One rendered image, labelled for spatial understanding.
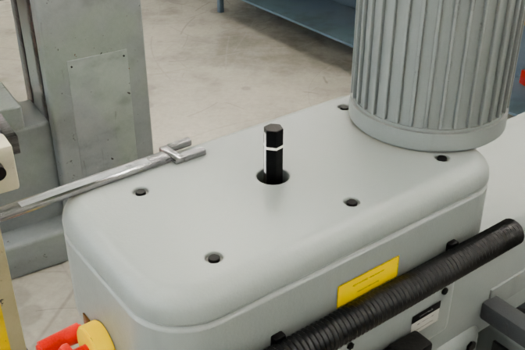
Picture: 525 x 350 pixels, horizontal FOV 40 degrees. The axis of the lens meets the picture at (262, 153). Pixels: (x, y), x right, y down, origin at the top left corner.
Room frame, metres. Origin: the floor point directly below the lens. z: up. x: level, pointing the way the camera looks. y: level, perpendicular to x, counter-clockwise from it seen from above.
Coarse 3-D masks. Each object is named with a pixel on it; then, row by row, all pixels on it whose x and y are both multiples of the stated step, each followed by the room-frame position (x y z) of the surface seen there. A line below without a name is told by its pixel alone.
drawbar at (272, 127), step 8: (264, 128) 0.69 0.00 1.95; (272, 128) 0.69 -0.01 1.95; (280, 128) 0.69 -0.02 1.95; (272, 136) 0.69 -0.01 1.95; (280, 136) 0.69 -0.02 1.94; (272, 144) 0.69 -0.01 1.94; (280, 144) 0.69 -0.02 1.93; (272, 152) 0.69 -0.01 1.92; (280, 152) 0.69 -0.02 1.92; (272, 160) 0.69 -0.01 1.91; (280, 160) 0.69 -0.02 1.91; (272, 168) 0.69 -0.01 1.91; (280, 168) 0.69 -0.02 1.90; (264, 176) 0.69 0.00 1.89; (272, 176) 0.69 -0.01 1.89; (280, 176) 0.69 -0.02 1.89; (272, 184) 0.69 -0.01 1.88
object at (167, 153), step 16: (176, 144) 0.76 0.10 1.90; (144, 160) 0.72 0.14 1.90; (160, 160) 0.72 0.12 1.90; (176, 160) 0.72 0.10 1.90; (96, 176) 0.68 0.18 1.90; (112, 176) 0.68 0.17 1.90; (128, 176) 0.69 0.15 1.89; (48, 192) 0.65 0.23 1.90; (64, 192) 0.65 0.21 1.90; (80, 192) 0.66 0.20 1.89; (0, 208) 0.62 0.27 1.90; (16, 208) 0.62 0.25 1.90; (32, 208) 0.62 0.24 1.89
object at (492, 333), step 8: (488, 328) 0.85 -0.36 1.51; (480, 336) 0.86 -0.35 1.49; (488, 336) 0.85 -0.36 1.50; (496, 336) 0.84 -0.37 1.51; (504, 336) 0.83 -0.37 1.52; (480, 344) 0.86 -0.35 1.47; (488, 344) 0.85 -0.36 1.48; (496, 344) 0.83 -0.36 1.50; (504, 344) 0.83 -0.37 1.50; (512, 344) 0.82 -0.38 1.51
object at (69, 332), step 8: (64, 328) 0.64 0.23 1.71; (72, 328) 0.64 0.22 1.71; (48, 336) 0.63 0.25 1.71; (56, 336) 0.63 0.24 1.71; (64, 336) 0.63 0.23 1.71; (72, 336) 0.63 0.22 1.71; (40, 344) 0.62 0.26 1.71; (48, 344) 0.62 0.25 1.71; (56, 344) 0.62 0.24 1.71; (72, 344) 0.63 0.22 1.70
